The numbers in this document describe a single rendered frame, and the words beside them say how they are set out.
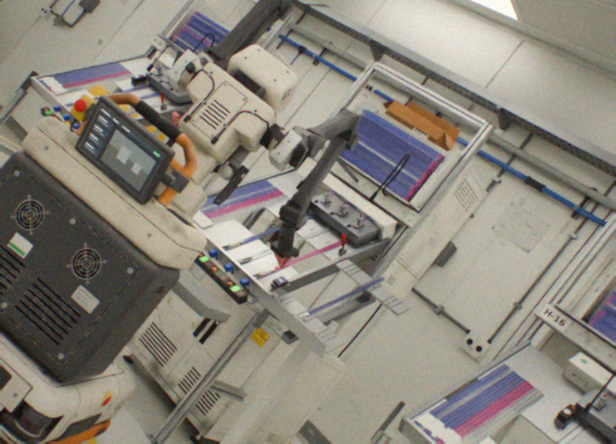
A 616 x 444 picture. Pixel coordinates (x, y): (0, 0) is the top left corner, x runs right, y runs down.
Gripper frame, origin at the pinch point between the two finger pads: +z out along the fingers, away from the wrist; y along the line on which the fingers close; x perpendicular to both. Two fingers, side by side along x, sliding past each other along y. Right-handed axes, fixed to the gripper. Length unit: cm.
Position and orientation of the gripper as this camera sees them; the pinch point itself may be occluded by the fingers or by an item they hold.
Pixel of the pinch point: (281, 266)
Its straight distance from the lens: 297.5
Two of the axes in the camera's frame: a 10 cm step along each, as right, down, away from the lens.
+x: -7.5, 2.5, -6.2
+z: -1.4, 8.4, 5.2
